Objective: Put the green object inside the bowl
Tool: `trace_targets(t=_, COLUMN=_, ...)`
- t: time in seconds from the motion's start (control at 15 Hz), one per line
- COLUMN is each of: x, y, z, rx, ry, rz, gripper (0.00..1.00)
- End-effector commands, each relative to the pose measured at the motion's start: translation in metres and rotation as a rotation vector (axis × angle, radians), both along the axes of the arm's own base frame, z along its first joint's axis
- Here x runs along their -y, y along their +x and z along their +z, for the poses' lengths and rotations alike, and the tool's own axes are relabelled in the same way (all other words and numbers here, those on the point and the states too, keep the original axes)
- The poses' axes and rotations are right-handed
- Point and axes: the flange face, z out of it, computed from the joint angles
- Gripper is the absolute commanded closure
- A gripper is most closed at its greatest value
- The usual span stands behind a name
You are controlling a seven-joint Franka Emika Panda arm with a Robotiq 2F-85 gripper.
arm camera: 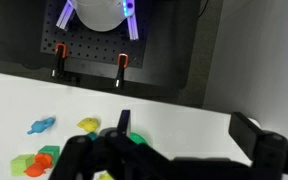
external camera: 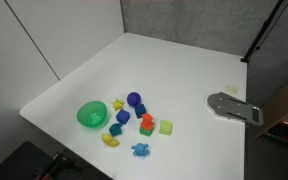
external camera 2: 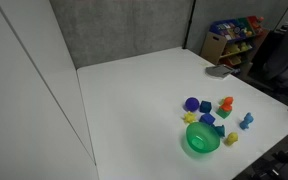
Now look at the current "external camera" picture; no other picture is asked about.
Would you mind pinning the pale green sticky note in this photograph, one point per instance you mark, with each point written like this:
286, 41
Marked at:
231, 89

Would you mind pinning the black cart surface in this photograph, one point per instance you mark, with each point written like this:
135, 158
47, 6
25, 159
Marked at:
14, 163

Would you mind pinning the green square block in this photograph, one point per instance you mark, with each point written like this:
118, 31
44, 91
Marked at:
145, 132

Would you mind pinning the green translucent plastic bowl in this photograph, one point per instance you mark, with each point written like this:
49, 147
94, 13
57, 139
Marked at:
90, 115

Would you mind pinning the yellow duck toy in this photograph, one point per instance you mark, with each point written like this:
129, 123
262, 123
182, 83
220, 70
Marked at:
110, 140

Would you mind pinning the light blue turtle toy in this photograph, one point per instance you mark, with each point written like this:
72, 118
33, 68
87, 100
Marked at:
140, 150

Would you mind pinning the purple ball toy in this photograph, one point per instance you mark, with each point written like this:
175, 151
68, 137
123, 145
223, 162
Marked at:
133, 99

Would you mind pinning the yellow spiky star toy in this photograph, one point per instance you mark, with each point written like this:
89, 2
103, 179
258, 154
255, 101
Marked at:
117, 105

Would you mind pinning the dark blue cube toy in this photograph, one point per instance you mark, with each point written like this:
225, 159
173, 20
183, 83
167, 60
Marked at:
140, 110

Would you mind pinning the grey metal mounting plate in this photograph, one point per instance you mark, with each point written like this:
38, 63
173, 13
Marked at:
224, 105

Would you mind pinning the orange figure toy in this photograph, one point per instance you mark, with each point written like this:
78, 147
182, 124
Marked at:
147, 120

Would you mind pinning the black tripod pole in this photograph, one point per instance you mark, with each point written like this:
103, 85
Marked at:
260, 35

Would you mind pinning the lime green block toy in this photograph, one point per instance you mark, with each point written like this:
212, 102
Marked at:
165, 127

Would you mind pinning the wooden toy shelf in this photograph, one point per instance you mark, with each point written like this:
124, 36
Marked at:
284, 100

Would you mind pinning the black and red clamp stand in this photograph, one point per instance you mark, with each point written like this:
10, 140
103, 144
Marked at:
59, 165

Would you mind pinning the teal green animal toy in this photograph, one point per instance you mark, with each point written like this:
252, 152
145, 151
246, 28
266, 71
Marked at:
115, 129

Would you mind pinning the royal blue cube toy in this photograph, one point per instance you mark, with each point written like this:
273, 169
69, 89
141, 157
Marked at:
122, 117

